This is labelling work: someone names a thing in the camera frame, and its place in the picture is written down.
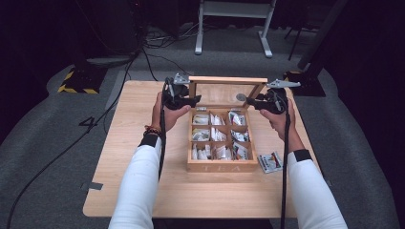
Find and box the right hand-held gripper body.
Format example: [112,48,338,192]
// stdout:
[263,78,302,115]

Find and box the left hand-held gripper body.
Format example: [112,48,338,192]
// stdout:
[162,73,192,111]

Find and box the group of tea bag packets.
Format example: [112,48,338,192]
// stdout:
[191,110,251,161]

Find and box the single tea bag sachet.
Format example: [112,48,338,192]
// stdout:
[257,151,284,175]

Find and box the wooden tea box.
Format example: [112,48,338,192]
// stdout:
[185,75,269,174]

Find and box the person's left hand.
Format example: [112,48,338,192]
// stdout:
[151,92,192,134]

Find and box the person's right hand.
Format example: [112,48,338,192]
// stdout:
[259,96,299,141]

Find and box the black stand with striped base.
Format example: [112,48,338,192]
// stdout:
[57,0,147,95]
[283,0,352,97]

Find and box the dark tripod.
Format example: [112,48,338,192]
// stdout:
[284,23,320,62]

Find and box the thin black floor cable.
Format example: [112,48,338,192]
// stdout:
[141,47,192,82]

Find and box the beaded bracelet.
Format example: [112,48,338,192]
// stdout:
[142,124,163,137]

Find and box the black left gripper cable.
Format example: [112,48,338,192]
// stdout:
[158,81,169,183]

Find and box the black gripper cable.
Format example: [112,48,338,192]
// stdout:
[158,81,169,183]
[279,94,292,229]

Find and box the bundle of floor cables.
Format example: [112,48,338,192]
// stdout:
[142,21,200,50]

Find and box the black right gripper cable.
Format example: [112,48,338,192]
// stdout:
[279,94,292,229]

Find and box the white metal table frame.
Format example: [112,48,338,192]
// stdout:
[194,0,277,59]

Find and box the long black floor cable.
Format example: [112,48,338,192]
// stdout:
[5,52,141,229]

